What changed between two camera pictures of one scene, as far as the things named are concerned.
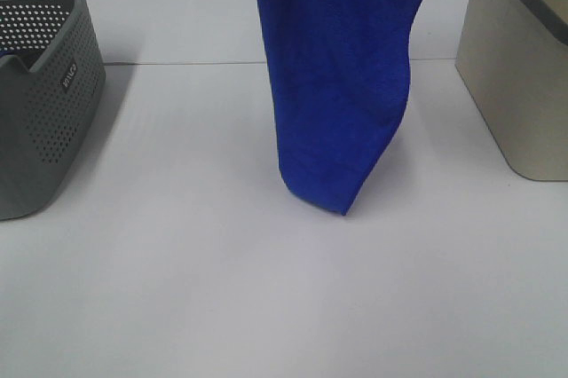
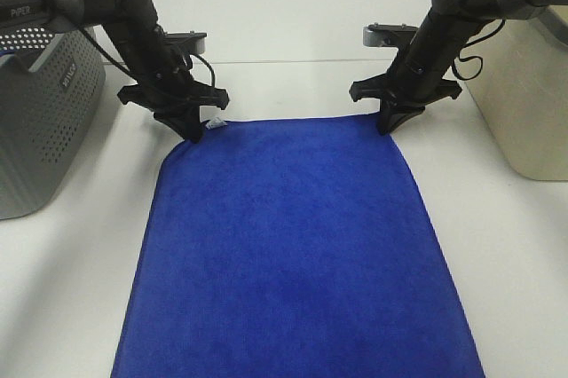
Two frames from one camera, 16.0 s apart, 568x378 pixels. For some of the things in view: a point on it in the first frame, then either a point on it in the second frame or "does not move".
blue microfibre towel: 336,29 -> 296,248
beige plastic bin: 512,56 does not move
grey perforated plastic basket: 52,82 does not move
